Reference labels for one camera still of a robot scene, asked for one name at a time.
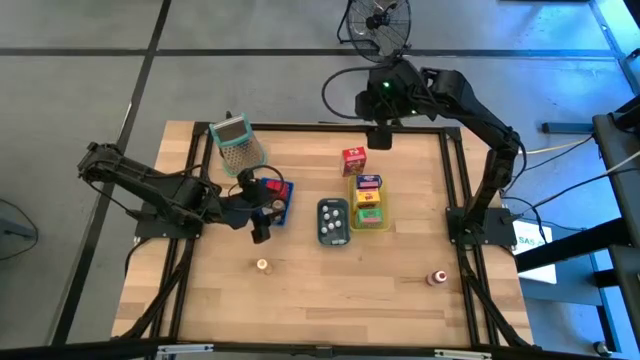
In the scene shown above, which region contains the yellow Corn Pops cereal box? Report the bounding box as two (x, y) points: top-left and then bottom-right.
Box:
(354, 188), (383, 210)

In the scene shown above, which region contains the green Apple Jacks cereal box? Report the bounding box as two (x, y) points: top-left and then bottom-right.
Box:
(355, 207), (386, 229)

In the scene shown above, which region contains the blue plastic basket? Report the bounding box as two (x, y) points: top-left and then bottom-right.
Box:
(252, 177), (296, 228)

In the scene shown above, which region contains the black floor cable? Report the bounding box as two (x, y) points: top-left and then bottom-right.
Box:
(499, 167), (640, 246)

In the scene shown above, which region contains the teal plastic bin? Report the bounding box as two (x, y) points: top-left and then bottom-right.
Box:
(316, 197), (351, 247)

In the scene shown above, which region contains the black aluminium table frame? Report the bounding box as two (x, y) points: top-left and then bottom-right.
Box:
(112, 110), (536, 360)

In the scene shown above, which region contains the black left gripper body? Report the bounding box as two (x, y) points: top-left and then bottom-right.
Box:
(222, 187), (271, 230)

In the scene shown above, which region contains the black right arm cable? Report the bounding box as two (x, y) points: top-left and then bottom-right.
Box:
(321, 63), (374, 122)

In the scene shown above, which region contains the white floor sign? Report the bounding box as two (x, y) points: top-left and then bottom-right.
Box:
(510, 219), (559, 286)

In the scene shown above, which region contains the blue Frosted Flakes cereal box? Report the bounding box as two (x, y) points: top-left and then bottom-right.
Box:
(355, 174), (384, 191)

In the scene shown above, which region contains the steel box grater teal trim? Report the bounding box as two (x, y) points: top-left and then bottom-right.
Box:
(208, 113), (267, 179)

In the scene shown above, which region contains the black floor fan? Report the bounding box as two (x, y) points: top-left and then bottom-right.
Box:
(335, 0), (414, 65)

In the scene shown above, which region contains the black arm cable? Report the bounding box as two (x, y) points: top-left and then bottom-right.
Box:
(227, 163), (287, 214)
(321, 63), (374, 122)

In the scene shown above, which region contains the silver frame bracket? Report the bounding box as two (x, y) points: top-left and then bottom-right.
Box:
(155, 342), (215, 357)
(433, 348), (494, 360)

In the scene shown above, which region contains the red sprinkles packet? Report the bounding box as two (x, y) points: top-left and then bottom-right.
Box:
(264, 179), (292, 200)

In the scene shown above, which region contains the translucent yellow plastic bin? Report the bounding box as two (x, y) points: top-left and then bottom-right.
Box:
(348, 172), (392, 233)

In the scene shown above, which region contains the grey chair base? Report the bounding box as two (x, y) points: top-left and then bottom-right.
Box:
(0, 198), (40, 262)

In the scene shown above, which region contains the yellow extension cord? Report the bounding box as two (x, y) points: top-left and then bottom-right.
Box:
(523, 134), (594, 157)

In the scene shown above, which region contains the red Froot Loops cereal box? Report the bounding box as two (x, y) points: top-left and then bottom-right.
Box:
(340, 146), (368, 177)

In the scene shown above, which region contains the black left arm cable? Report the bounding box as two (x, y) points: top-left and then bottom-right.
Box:
(227, 163), (287, 214)

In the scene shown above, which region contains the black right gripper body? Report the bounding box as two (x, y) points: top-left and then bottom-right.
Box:
(355, 58), (431, 124)

